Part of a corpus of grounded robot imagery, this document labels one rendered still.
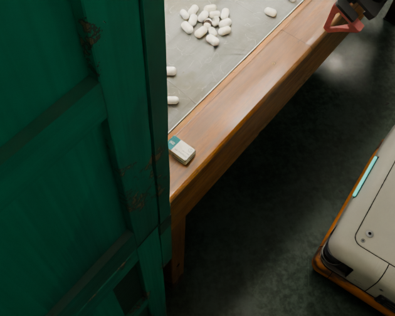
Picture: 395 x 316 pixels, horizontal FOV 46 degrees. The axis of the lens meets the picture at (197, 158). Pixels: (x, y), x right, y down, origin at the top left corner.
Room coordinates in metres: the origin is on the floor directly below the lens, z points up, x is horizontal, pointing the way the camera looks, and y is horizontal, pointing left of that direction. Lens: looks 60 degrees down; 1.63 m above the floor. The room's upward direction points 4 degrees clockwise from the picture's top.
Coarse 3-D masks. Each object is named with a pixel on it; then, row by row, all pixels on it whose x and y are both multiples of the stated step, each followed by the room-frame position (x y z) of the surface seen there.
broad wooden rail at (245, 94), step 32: (320, 0) 1.01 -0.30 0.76; (288, 32) 0.88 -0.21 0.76; (320, 32) 0.89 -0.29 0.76; (256, 64) 0.77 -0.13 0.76; (288, 64) 0.78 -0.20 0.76; (320, 64) 0.94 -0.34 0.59; (224, 96) 0.67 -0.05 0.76; (256, 96) 0.67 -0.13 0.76; (288, 96) 0.79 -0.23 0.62; (192, 128) 0.57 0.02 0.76; (224, 128) 0.58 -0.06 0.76; (256, 128) 0.67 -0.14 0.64; (192, 160) 0.49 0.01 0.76; (224, 160) 0.55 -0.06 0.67; (192, 192) 0.46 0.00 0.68
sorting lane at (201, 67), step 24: (168, 0) 1.00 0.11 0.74; (192, 0) 1.00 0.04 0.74; (216, 0) 1.01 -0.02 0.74; (240, 0) 1.02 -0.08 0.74; (264, 0) 1.02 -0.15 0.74; (288, 0) 1.03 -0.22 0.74; (168, 24) 0.90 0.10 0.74; (240, 24) 0.92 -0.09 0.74; (264, 24) 0.93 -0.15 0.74; (168, 48) 0.82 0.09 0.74; (192, 48) 0.83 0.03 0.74; (216, 48) 0.83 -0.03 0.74; (240, 48) 0.84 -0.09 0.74; (192, 72) 0.75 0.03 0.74; (216, 72) 0.76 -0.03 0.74; (168, 96) 0.67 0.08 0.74; (192, 96) 0.68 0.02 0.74; (168, 120) 0.60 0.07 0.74
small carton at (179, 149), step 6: (174, 138) 0.53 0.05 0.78; (168, 144) 0.51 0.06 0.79; (174, 144) 0.52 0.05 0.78; (180, 144) 0.52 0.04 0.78; (186, 144) 0.52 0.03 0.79; (174, 150) 0.50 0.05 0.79; (180, 150) 0.50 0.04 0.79; (186, 150) 0.50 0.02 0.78; (192, 150) 0.50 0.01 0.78; (174, 156) 0.49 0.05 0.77; (180, 156) 0.49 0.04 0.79; (186, 156) 0.49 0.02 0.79; (192, 156) 0.50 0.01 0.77; (186, 162) 0.48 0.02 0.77
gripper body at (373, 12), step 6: (354, 0) 0.65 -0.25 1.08; (360, 0) 0.65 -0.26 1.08; (366, 0) 0.66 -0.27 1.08; (372, 0) 0.66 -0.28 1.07; (378, 0) 0.66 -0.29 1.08; (384, 0) 0.66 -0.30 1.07; (366, 6) 0.64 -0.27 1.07; (372, 6) 0.65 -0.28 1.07; (378, 6) 0.66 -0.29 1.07; (366, 12) 0.64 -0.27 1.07; (372, 12) 0.64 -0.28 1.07; (378, 12) 0.64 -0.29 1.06; (372, 18) 0.64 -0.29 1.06
